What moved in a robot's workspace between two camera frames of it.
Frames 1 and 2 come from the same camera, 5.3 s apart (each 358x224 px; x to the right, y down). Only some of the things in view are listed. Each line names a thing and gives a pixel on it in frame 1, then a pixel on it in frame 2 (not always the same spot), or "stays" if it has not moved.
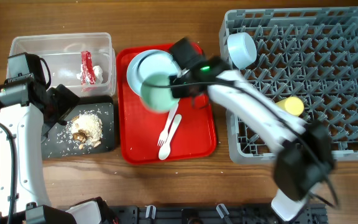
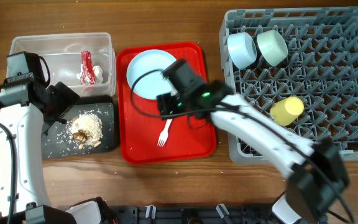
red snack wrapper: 87,72 stays
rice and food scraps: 85,129 stays
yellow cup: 293,104 stays
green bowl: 156,92 → 271,48
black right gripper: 173,81 → 166,103
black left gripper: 66,98 stays
